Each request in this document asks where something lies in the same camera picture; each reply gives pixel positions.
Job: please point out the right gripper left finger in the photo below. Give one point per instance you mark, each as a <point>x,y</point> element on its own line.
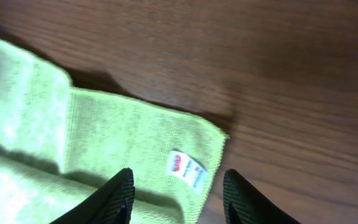
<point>111,204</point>

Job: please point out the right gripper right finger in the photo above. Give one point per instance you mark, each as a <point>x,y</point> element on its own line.
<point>244,204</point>

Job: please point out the light green microfiber cloth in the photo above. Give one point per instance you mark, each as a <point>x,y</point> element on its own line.
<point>59,144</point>

